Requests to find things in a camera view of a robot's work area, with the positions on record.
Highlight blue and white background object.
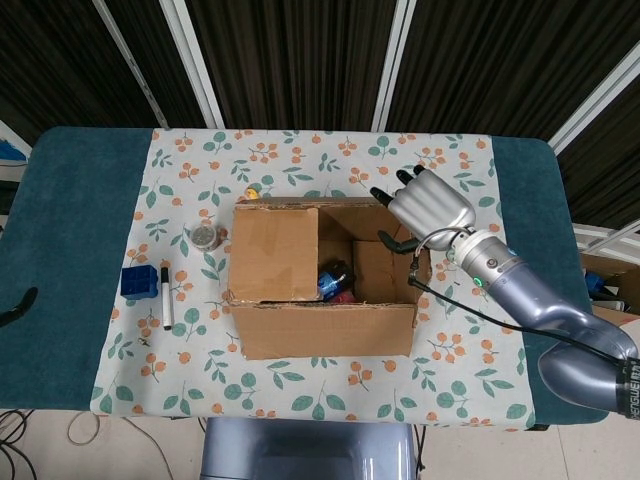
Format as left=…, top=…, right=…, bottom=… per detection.
left=0, top=119, right=31, bottom=166

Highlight cola bottle blue label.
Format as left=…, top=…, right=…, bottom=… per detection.
left=317, top=259, right=357, bottom=301

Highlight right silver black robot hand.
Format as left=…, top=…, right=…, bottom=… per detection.
left=368, top=167, right=476, bottom=255

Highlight white partition frame post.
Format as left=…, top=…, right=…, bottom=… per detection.
left=159, top=0, right=225, bottom=129
left=547, top=47, right=640, bottom=154
left=372, top=0, right=419, bottom=132
left=572, top=222, right=640, bottom=251

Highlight black floor cables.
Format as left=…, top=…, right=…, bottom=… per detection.
left=0, top=409, right=36, bottom=480

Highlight small round clear jar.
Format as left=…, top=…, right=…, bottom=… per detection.
left=191, top=224, right=229, bottom=252

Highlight tan floor cord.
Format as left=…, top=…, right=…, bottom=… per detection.
left=67, top=412, right=166, bottom=480

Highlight floral print tablecloth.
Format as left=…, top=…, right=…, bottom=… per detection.
left=88, top=127, right=537, bottom=432

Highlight teal table cover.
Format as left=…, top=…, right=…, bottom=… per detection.
left=0, top=125, right=614, bottom=426

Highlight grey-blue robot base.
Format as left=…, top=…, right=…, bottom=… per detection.
left=199, top=417, right=420, bottom=480

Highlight thin white partition post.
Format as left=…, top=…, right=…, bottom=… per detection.
left=92, top=0, right=169, bottom=130

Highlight brown cardboard box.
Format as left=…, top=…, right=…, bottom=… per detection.
left=222, top=195, right=434, bottom=361

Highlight right black hand cable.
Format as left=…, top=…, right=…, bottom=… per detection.
left=407, top=254, right=632, bottom=362

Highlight background open cardboard box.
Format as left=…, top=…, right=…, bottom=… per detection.
left=579, top=252, right=640, bottom=331

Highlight white marker black cap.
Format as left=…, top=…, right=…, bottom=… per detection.
left=158, top=259, right=175, bottom=332

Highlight blue plastic grid block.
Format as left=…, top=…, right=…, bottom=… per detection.
left=120, top=264, right=160, bottom=302

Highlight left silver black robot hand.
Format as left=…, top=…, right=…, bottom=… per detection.
left=0, top=286, right=40, bottom=329

